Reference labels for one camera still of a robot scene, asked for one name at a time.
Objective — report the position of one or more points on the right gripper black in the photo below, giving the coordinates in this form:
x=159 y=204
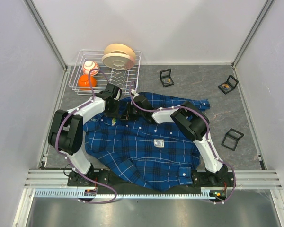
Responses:
x=128 y=107

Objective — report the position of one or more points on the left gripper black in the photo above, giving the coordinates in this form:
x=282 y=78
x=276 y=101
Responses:
x=116 y=114

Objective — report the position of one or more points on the blue plaid shirt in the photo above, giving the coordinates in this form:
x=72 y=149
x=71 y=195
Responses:
x=127 y=149

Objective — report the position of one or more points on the round orange picture brooch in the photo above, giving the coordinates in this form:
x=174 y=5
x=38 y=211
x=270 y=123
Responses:
x=166 y=80

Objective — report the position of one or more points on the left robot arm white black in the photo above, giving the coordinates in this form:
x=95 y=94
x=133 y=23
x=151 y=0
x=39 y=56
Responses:
x=66 y=132

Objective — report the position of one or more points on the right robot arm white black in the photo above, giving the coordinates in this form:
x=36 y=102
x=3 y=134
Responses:
x=194 y=125

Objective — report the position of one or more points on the white shirt label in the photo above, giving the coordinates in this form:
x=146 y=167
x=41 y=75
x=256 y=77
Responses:
x=159 y=143

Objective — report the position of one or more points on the beige plate front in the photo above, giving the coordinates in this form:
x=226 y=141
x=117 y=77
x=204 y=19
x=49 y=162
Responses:
x=118 y=61

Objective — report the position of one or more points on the beige plate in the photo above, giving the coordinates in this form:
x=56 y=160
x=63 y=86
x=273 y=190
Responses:
x=118 y=61
x=120 y=48

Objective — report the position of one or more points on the white orange patterned bowl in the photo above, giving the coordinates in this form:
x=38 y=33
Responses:
x=90 y=66

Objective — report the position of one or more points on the black display box centre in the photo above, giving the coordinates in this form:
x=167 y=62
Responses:
x=166 y=74

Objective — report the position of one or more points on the black display box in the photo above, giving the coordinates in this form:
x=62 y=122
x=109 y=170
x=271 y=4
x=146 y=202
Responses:
x=232 y=82
x=166 y=74
x=231 y=139

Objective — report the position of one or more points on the beige plate rear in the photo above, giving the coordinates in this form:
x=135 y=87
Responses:
x=120 y=48

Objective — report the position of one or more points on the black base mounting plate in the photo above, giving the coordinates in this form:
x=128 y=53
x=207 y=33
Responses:
x=132 y=184

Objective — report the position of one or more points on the black display box far right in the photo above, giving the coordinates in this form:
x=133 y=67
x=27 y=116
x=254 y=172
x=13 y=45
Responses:
x=232 y=82

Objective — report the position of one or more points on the black display box near right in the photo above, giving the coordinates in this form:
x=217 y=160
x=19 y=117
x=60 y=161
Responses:
x=231 y=139

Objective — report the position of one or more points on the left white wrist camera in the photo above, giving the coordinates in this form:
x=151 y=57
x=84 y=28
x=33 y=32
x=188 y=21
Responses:
x=118 y=94

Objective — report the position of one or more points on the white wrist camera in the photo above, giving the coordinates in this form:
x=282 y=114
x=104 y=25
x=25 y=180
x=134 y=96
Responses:
x=118 y=94
x=134 y=93

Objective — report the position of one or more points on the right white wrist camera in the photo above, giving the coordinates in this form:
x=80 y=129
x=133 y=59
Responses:
x=134 y=93

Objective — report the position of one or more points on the white wire dish rack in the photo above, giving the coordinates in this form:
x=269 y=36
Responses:
x=120 y=78

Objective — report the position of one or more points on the grey slotted cable duct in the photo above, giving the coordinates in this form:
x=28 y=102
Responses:
x=84 y=194

